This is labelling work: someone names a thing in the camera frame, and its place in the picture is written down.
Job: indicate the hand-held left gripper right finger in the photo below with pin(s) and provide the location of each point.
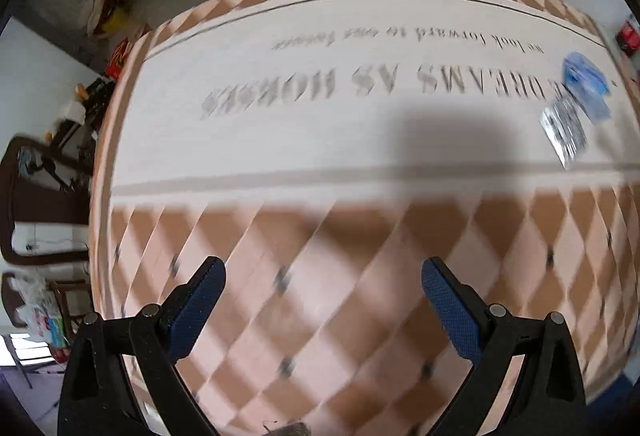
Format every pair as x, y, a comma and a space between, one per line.
450, 311

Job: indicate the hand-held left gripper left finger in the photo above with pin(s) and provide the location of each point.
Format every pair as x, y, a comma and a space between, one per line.
200, 306

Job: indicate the small silver blister pack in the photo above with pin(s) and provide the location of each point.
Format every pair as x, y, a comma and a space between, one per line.
565, 128

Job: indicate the blue plastic wrapper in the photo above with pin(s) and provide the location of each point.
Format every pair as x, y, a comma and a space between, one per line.
585, 80

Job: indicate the brown wooden stool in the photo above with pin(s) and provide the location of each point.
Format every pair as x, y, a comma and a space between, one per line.
70, 288

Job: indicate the white plastic bag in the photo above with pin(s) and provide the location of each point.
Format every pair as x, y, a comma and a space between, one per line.
35, 311

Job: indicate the dark wooden chair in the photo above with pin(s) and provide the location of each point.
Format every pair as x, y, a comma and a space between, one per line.
50, 193

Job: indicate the diamond pattern table mat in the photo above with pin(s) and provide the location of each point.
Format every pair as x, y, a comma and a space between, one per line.
350, 140

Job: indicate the red gift box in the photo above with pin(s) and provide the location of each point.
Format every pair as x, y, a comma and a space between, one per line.
119, 58

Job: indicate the cola bottle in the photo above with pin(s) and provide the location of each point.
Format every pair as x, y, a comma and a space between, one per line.
627, 35

